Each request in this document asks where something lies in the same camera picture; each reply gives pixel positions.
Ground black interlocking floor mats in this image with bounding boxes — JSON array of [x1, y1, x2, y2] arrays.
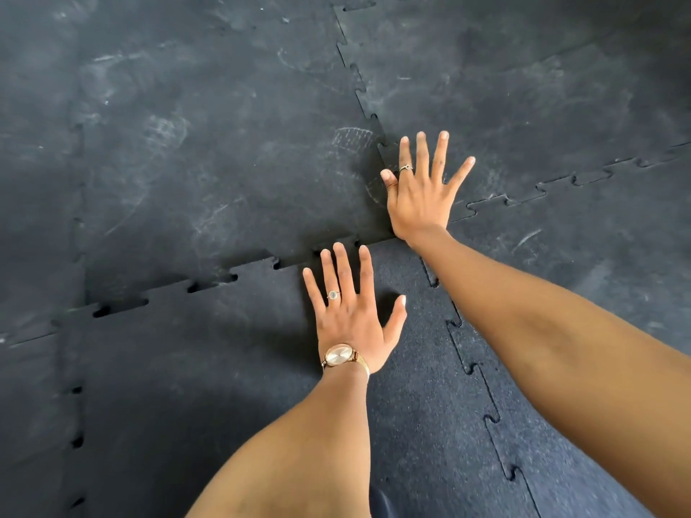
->
[[0, 0, 691, 518]]

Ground person's left hand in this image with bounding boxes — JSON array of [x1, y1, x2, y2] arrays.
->
[[301, 241, 408, 375]]

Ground person's left forearm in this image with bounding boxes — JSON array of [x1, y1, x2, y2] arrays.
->
[[186, 363, 373, 518]]

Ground rose gold wristwatch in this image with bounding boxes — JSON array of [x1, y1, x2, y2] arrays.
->
[[321, 343, 372, 379]]

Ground person's right forearm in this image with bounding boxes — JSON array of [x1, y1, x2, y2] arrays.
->
[[406, 227, 691, 518]]

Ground speckled grey puzzle mat tile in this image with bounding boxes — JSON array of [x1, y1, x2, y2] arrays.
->
[[54, 238, 542, 518]]

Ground person's right hand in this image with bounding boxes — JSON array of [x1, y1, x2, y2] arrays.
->
[[379, 130, 477, 249]]

